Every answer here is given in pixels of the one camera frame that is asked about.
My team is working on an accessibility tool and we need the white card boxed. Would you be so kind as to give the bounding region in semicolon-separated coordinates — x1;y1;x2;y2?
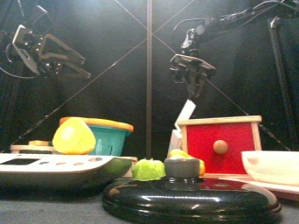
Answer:
174;98;198;131

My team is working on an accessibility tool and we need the dark metal stand pole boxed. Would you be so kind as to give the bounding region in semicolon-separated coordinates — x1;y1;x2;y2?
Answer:
267;16;299;152

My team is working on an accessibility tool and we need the yellow pear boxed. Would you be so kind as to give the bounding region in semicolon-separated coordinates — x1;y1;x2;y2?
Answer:
51;117;98;156

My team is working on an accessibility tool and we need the yellow orange toy food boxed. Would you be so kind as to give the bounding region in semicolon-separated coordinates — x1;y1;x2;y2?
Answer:
167;148;207;178

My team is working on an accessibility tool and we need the teal basket with orange rim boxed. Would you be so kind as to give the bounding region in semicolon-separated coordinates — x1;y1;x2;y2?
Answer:
59;116;135;157

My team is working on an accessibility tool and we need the pale wooden toy piece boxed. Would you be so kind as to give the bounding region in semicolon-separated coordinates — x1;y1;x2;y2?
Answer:
10;140;60;155

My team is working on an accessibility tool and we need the small green toy lettuce piece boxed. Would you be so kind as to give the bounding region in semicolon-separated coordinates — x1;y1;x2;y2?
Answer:
131;157;167;182

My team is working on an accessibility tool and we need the white bowl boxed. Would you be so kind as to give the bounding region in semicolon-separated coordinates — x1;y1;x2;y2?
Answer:
241;150;299;187

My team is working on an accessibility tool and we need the grey kitchen scale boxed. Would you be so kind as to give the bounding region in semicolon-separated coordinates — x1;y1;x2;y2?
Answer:
0;152;136;191

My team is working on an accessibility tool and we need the black glossy pot lid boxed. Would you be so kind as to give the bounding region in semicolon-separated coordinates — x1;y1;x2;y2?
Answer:
102;157;283;219

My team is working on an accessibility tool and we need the light wooden tray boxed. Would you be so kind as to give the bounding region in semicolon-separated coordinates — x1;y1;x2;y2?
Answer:
202;172;299;202

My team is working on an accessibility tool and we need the thin diagonal brace wire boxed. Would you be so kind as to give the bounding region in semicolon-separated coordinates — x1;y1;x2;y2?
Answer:
112;0;293;152
0;0;197;153

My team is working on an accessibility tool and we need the vertical metal frame pole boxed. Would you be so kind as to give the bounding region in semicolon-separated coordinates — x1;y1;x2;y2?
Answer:
144;0;155;160

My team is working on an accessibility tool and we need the red box with wooden frame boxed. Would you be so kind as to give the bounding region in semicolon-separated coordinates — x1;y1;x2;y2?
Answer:
176;115;263;176

